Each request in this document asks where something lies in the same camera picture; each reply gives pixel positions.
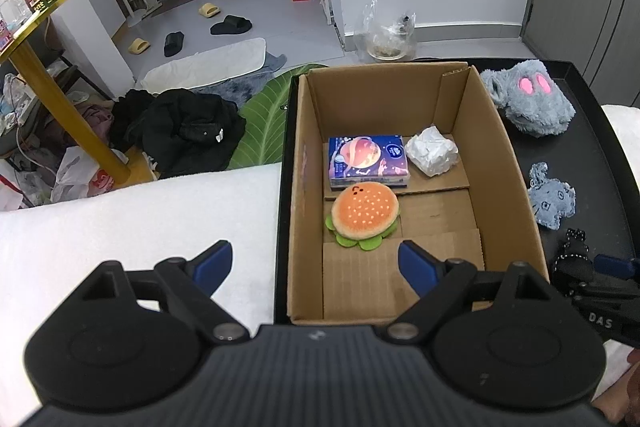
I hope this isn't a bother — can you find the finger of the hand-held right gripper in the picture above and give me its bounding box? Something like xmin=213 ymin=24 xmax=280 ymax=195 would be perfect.
xmin=594 ymin=254 xmax=640 ymax=280
xmin=552 ymin=267 xmax=640 ymax=303

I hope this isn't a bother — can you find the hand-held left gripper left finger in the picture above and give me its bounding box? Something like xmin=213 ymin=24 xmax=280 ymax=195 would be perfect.
xmin=75 ymin=240 xmax=251 ymax=347

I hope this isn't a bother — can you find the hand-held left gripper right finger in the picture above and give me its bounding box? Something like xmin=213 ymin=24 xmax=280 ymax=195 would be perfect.
xmin=386 ymin=240 xmax=563 ymax=347

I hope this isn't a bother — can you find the black beaded strap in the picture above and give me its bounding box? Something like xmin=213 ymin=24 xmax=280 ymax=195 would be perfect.
xmin=552 ymin=228 xmax=590 ymax=298

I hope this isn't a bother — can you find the hamburger plush toy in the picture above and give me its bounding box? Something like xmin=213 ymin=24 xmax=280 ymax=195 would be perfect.
xmin=325 ymin=182 xmax=402 ymax=250

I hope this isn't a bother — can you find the black tray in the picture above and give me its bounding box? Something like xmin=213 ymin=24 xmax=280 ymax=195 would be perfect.
xmin=274 ymin=58 xmax=640 ymax=325

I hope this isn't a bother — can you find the white paper ball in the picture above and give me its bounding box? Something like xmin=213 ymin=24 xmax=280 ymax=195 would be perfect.
xmin=404 ymin=125 xmax=460 ymax=178

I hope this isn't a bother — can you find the blue tissue pack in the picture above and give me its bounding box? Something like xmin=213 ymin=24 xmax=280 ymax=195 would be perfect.
xmin=327 ymin=134 xmax=412 ymax=192

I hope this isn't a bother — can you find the brown cardboard box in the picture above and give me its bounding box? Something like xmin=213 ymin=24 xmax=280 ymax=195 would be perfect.
xmin=287 ymin=62 xmax=553 ymax=327

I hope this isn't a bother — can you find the person's right hand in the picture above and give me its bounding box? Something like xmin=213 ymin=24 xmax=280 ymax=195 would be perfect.
xmin=592 ymin=349 xmax=640 ymax=425

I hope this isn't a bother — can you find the small blue-grey plush toy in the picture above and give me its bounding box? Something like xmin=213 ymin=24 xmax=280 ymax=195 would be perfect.
xmin=527 ymin=162 xmax=576 ymax=230

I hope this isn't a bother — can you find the black clothes pile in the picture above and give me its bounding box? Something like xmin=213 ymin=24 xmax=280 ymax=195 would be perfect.
xmin=109 ymin=88 xmax=247 ymax=180

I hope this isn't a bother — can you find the green leaf-shaped rug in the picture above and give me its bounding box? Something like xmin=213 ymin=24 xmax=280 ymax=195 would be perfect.
xmin=227 ymin=63 xmax=331 ymax=170

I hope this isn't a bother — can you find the white plastic bag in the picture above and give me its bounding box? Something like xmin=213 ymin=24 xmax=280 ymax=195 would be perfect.
xmin=50 ymin=146 xmax=131 ymax=202

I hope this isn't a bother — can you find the large grey plush toy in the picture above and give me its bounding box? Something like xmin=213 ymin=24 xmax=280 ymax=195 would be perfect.
xmin=480 ymin=59 xmax=576 ymax=138

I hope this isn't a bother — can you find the grey-blue fluffy rug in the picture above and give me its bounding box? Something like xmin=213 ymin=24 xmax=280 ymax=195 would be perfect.
xmin=192 ymin=52 xmax=288 ymax=108

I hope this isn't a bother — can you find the pink cloth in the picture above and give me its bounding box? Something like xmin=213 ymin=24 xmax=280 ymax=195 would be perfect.
xmin=75 ymin=104 xmax=116 ymax=148

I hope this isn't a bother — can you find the white floor mat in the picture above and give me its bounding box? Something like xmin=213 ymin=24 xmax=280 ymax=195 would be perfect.
xmin=137 ymin=38 xmax=267 ymax=94

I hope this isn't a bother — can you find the black slipper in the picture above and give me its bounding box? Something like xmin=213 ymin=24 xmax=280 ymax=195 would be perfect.
xmin=163 ymin=32 xmax=186 ymax=58
xmin=210 ymin=15 xmax=252 ymax=36

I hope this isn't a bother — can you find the clear plastic bag with bowl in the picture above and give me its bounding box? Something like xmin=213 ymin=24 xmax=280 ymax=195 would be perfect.
xmin=354 ymin=0 xmax=417 ymax=62

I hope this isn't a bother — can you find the round gold table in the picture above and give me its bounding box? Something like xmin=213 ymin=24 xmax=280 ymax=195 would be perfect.
xmin=0 ymin=0 xmax=131 ymax=188

